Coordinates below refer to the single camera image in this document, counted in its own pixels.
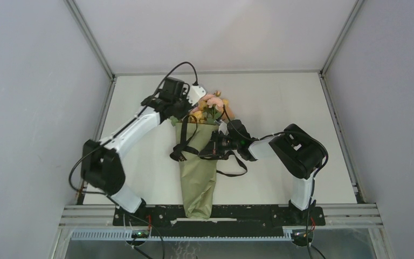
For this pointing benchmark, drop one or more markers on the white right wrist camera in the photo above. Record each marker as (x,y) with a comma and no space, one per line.
(223,128)

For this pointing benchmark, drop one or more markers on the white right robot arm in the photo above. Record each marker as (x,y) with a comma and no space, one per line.
(302,155)

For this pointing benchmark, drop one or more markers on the orange green wrapping paper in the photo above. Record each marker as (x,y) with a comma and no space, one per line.
(197,176)

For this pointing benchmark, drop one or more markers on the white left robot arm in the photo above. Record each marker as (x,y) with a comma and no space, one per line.
(102,160)

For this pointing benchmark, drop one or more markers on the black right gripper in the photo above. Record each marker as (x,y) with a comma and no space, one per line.
(215,148)

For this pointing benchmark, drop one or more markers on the black mounting base rail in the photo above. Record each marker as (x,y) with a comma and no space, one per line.
(236,221)

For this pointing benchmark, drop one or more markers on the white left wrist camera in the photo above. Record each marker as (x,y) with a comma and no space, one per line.
(195,94)

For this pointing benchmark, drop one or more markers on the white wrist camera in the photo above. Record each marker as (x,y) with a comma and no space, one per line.
(195,94)
(223,128)

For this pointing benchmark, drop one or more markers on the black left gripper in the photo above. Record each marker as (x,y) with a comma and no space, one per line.
(189,105)

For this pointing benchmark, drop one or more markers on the yellow fake flower stem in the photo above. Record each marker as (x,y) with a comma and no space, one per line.
(200,112)

